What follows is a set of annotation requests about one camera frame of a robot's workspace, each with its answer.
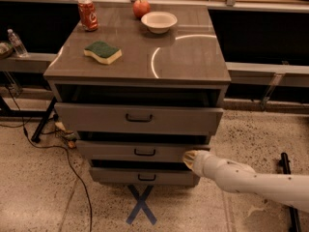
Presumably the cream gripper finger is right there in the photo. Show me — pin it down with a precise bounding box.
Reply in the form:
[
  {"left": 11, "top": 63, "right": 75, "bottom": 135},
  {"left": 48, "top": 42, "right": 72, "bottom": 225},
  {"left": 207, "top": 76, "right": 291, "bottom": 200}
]
[{"left": 183, "top": 150, "right": 202, "bottom": 170}]

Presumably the grey drawer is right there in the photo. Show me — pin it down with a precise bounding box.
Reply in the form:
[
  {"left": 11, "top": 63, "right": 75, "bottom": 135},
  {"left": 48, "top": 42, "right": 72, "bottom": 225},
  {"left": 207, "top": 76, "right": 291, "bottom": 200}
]
[
  {"left": 76, "top": 140, "right": 210, "bottom": 162},
  {"left": 55, "top": 102, "right": 223, "bottom": 135},
  {"left": 90, "top": 167, "right": 200, "bottom": 187}
]

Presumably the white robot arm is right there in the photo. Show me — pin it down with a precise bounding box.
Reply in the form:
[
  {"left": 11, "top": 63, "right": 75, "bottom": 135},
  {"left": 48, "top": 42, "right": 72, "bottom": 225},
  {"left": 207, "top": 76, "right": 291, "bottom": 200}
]
[{"left": 183, "top": 150, "right": 309, "bottom": 213}]

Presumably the grey drawer cabinet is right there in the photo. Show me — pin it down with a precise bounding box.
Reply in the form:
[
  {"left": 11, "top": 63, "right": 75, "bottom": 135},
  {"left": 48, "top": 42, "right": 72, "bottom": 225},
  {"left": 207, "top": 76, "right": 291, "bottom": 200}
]
[{"left": 43, "top": 3, "right": 232, "bottom": 188}]

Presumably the grey bottom drawer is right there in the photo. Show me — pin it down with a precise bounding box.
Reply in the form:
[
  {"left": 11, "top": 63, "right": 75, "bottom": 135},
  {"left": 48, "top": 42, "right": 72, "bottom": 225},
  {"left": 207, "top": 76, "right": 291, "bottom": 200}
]
[{"left": 90, "top": 167, "right": 200, "bottom": 187}]

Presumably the grey top drawer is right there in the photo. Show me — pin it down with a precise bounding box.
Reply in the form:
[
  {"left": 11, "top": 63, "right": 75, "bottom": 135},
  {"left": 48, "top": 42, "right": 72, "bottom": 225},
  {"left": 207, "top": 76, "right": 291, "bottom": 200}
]
[{"left": 55, "top": 102, "right": 223, "bottom": 135}]

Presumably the blue tape cross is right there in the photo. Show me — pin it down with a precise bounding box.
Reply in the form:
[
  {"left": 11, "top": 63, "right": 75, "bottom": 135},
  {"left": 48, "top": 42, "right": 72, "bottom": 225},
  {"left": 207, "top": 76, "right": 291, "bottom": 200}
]
[{"left": 126, "top": 185, "right": 157, "bottom": 225}]

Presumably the grey side shelf right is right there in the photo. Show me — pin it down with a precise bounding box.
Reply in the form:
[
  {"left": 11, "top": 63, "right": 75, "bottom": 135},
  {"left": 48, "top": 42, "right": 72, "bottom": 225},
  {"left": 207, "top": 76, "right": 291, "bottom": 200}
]
[{"left": 226, "top": 62, "right": 309, "bottom": 88}]

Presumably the grey side shelf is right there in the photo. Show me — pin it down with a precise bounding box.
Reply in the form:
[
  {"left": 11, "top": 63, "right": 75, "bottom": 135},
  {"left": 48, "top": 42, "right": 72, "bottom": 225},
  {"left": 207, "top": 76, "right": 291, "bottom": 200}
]
[
  {"left": 226, "top": 62, "right": 309, "bottom": 88},
  {"left": 0, "top": 53, "right": 56, "bottom": 73}
]

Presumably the black stand leg right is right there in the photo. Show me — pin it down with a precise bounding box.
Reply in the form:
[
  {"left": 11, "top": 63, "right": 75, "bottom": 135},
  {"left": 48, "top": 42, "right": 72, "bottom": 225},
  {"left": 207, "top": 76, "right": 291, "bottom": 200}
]
[{"left": 279, "top": 153, "right": 302, "bottom": 232}]

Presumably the green yellow sponge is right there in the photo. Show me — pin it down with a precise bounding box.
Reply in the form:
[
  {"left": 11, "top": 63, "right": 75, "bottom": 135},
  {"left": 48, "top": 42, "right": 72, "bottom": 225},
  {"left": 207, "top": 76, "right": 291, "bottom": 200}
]
[{"left": 84, "top": 41, "right": 122, "bottom": 65}]

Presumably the white bowl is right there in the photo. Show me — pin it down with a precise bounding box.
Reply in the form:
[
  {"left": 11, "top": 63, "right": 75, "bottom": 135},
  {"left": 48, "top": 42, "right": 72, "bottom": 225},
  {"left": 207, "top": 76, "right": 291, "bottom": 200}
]
[{"left": 141, "top": 12, "right": 178, "bottom": 34}]

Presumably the black table leg left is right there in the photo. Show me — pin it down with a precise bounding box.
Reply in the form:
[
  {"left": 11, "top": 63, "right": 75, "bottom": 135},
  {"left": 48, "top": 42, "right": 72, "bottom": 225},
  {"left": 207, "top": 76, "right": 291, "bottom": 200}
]
[{"left": 31, "top": 98, "right": 57, "bottom": 143}]

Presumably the red apple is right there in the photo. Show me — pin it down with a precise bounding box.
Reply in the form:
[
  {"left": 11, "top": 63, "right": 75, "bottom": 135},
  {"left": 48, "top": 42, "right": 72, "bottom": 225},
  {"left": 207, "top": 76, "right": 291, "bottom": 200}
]
[{"left": 133, "top": 0, "right": 151, "bottom": 18}]

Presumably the orange soda can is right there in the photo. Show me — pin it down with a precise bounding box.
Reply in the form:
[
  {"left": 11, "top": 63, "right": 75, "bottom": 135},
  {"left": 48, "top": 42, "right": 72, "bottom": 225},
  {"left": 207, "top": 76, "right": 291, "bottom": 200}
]
[{"left": 78, "top": 0, "right": 98, "bottom": 32}]

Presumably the grey side shelf left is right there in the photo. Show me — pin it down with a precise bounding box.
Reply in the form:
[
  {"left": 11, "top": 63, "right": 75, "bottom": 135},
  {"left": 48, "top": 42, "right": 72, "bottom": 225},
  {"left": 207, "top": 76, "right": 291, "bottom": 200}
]
[{"left": 0, "top": 53, "right": 56, "bottom": 73}]

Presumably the clear water bottle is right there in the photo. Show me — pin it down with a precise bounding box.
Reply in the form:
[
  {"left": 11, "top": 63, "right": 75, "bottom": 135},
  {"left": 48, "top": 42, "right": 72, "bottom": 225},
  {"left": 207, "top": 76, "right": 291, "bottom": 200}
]
[{"left": 8, "top": 29, "right": 28, "bottom": 57}]

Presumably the bowl on left shelf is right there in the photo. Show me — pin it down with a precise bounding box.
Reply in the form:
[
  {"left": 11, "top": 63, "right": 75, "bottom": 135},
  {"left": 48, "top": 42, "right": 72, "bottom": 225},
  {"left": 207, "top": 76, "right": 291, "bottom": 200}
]
[{"left": 0, "top": 42, "right": 14, "bottom": 59}]

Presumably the black floor cable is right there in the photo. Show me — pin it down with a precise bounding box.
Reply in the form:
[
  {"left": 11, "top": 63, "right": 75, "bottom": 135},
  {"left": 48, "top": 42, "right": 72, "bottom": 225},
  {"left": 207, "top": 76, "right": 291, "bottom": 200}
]
[{"left": 0, "top": 87, "right": 94, "bottom": 232}]

